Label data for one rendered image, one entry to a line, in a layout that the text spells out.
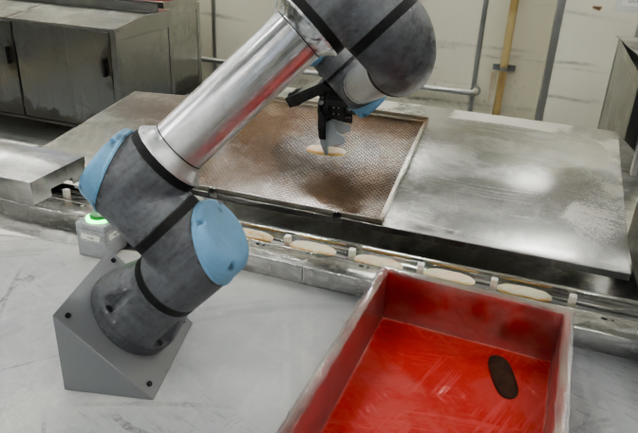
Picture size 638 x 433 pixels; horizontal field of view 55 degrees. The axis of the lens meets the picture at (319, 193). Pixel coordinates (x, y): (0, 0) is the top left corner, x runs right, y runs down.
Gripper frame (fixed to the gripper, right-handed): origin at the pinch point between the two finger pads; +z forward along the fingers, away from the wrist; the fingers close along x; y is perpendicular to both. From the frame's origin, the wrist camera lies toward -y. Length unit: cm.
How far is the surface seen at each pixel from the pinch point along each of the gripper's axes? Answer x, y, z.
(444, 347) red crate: -51, 34, 7
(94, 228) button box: -43, -36, 0
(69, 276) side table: -52, -38, 6
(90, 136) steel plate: 19, -81, 18
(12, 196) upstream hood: -34, -64, 3
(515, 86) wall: 323, 58, 120
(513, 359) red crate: -50, 45, 7
